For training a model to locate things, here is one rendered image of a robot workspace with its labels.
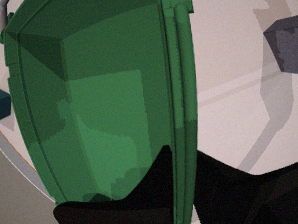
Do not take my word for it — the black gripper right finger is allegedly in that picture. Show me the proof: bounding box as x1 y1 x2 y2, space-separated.
193 151 298 224

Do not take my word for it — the teal block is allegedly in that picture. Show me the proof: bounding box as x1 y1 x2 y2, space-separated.
0 89 12 120

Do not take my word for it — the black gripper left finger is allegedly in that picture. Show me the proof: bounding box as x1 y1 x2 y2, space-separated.
53 145 174 224

